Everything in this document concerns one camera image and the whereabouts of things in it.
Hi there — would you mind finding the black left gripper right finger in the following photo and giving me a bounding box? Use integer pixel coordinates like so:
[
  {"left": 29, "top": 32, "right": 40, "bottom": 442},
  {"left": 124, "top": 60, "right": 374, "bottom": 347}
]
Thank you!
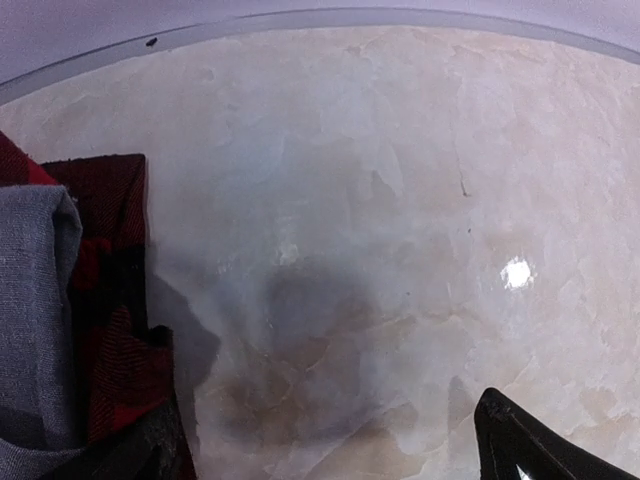
[{"left": 474, "top": 388, "right": 634, "bottom": 480}]

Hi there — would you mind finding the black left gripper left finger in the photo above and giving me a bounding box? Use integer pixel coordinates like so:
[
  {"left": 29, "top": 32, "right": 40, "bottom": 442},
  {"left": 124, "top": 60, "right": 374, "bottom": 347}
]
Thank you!
[{"left": 54, "top": 326, "right": 181, "bottom": 479}]

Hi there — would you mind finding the red black plaid shirt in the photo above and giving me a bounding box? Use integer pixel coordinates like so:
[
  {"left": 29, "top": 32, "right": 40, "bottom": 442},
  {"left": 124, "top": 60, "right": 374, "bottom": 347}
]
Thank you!
[{"left": 0, "top": 130, "right": 199, "bottom": 480}]

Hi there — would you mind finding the grey denim shirt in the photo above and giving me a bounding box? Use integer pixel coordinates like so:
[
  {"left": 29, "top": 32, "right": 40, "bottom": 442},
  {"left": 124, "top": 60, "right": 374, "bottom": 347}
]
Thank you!
[{"left": 1, "top": 185, "right": 82, "bottom": 479}]

